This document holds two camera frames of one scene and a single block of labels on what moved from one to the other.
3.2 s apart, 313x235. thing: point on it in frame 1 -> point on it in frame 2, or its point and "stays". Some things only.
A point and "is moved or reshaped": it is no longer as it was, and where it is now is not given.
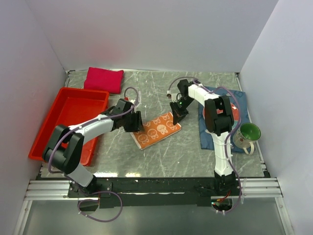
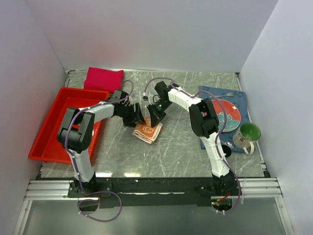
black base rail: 162,192 stays
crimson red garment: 104,79 stays
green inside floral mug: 248,133 stays
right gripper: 178,115 -> 156,117
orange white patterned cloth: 155,130 is moved or reshaped
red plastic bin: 71,105 stays
